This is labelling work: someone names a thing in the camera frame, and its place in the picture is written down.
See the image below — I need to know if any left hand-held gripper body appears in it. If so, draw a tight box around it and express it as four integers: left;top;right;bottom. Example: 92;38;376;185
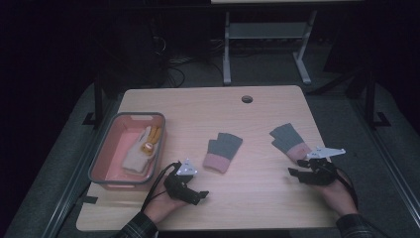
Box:
162;158;201;205

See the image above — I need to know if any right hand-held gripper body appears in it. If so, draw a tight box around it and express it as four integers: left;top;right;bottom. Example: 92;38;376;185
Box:
296;146;348;186

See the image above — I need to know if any grey glove with pink cuff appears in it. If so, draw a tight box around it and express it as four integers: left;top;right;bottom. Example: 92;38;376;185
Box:
202;132;245;175
268;122;313;164

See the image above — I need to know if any beige glove with orange bunny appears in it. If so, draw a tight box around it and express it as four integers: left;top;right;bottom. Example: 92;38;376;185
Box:
121;124;163;177

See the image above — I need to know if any pink bin with grey rim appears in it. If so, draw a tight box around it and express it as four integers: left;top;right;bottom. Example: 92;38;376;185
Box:
87;111;167;192

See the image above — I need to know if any person's left hand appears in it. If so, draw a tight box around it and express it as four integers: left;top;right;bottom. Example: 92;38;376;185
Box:
143;181;190;225

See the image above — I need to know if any person's right hand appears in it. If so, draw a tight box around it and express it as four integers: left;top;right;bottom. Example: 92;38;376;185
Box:
316;170;360;218

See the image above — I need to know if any grey metal stand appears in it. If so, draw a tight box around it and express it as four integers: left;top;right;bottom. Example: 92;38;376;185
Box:
221;9;319;86

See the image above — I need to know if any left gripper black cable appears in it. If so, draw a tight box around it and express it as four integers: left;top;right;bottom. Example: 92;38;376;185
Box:
141;161;183;213

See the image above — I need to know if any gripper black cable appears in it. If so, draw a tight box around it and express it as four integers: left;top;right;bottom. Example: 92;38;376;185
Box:
331;166;390;238
141;161;183;213

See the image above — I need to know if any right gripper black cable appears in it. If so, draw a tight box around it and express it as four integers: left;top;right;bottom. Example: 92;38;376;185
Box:
331;166;390;238

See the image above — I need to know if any aluminium frame rail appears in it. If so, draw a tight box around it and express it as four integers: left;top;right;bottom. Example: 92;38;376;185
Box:
41;98;122;238
348;97;420;221

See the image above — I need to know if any black stand post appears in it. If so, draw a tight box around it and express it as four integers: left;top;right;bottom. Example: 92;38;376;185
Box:
82;73;107;129
363;67;392;131

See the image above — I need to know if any bundle of floor cables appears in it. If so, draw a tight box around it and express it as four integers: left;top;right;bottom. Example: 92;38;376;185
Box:
152;33;226;89

